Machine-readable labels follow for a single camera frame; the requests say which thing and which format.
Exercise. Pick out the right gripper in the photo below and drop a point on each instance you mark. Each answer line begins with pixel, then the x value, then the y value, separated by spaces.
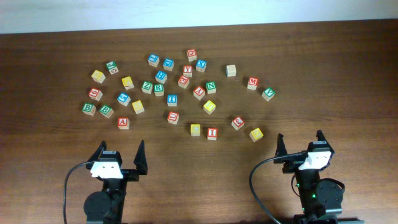
pixel 290 165

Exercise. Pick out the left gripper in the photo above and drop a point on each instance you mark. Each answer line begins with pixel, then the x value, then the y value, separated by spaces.
pixel 132 175

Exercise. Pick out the red letter A block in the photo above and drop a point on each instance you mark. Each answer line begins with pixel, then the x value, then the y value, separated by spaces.
pixel 123 123

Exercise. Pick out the green letter R block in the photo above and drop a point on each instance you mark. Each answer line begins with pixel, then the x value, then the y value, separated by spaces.
pixel 159 90

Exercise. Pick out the yellow letter C block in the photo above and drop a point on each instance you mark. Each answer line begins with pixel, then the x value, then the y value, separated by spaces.
pixel 195 129

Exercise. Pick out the red letter I block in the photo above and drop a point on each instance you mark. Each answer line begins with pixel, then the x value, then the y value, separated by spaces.
pixel 212 134

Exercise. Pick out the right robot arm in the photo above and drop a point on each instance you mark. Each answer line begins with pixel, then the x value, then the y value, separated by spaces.
pixel 320 198

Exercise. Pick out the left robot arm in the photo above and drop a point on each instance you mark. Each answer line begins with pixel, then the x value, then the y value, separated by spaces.
pixel 106 206

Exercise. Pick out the yellow block near right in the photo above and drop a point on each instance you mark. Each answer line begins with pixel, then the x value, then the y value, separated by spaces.
pixel 256 134

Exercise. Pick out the green letter B right block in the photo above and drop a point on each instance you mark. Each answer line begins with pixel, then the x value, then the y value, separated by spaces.
pixel 106 111

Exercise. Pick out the green letter b block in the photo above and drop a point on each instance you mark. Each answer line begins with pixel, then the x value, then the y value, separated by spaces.
pixel 106 111
pixel 89 109

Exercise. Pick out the yellow letter S block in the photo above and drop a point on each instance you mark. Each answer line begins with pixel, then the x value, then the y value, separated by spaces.
pixel 138 106

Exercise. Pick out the blue number 5 block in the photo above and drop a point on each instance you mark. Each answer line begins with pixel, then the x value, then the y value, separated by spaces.
pixel 123 99

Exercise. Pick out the green letter B left block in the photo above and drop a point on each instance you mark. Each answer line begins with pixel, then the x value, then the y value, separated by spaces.
pixel 89 109

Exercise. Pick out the green letter V block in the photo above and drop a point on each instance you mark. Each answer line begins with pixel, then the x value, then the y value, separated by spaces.
pixel 268 94

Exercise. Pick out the red letter U block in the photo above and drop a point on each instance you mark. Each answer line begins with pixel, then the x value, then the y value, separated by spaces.
pixel 173 117

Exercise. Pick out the red number 3 block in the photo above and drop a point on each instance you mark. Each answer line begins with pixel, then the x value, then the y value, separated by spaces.
pixel 237 123

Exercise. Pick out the red number 6 block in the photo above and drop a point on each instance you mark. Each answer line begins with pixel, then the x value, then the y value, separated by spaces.
pixel 95 94

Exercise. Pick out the yellow block upper middle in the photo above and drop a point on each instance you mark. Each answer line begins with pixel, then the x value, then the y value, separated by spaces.
pixel 127 83

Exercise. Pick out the green letter Z block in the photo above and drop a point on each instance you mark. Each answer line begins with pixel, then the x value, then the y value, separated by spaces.
pixel 147 87

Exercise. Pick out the blue letter T block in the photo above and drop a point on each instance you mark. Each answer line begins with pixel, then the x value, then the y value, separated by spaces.
pixel 172 100

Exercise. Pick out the red letter M block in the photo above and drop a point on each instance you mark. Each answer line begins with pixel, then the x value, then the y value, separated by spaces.
pixel 252 83

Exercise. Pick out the yellow block far left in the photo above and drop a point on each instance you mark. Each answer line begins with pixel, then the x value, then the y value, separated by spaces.
pixel 98 76

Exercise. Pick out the blue letter H block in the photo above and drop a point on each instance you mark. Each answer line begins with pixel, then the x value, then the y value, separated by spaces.
pixel 161 77

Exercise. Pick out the green letter Q block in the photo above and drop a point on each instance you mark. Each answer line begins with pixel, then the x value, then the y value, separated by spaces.
pixel 112 67

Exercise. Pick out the red letter E block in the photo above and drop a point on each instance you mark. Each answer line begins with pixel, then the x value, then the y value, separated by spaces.
pixel 183 82

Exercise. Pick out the yellow block centre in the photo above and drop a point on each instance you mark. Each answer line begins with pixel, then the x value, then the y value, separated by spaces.
pixel 209 107

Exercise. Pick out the red letter Y tilted block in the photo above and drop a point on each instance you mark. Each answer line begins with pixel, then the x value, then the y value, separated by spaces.
pixel 199 92

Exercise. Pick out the plain wooden block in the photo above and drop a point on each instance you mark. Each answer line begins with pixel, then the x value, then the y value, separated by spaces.
pixel 231 71

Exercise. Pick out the blue letter D block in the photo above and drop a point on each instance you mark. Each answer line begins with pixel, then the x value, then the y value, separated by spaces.
pixel 168 64

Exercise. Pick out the green letter N block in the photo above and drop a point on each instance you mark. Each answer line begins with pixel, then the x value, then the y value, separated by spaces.
pixel 210 87

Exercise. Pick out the red letter Y upright block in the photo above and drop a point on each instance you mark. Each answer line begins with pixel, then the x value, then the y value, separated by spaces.
pixel 187 70

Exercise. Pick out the blue letter X block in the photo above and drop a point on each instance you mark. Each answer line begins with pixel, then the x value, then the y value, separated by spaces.
pixel 201 65

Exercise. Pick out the red letter C block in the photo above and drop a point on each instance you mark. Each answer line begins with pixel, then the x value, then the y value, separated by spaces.
pixel 191 55

